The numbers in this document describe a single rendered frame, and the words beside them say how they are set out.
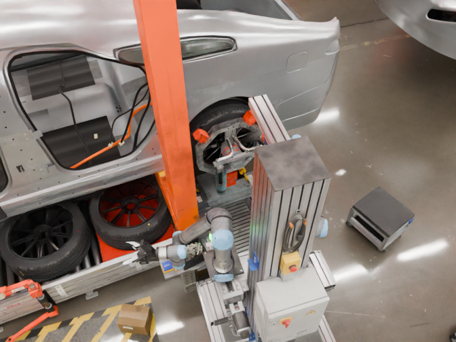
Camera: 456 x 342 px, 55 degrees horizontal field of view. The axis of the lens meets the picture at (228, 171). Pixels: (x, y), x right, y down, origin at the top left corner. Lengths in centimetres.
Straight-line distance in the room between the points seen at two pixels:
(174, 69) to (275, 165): 73
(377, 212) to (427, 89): 228
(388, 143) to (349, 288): 177
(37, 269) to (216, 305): 140
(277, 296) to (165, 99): 118
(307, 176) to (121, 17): 163
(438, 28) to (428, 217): 181
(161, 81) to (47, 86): 234
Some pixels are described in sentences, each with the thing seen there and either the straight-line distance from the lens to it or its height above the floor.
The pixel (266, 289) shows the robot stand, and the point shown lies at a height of 123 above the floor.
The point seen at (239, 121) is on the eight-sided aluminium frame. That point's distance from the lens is 330.
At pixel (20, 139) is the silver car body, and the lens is 306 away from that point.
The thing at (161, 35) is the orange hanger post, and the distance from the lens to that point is 210.
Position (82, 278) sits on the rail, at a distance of 361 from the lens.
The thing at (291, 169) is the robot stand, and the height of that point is 203.
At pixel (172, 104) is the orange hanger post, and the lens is 235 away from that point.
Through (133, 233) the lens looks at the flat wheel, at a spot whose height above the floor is 50.
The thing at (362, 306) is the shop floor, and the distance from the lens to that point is 385.
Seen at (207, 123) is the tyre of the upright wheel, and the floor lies 113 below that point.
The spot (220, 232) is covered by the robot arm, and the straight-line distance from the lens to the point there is 230.
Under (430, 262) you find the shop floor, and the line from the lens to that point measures 423.
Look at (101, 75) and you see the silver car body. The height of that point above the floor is 79.
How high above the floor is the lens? 343
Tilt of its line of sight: 51 degrees down
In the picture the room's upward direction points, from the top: 1 degrees counter-clockwise
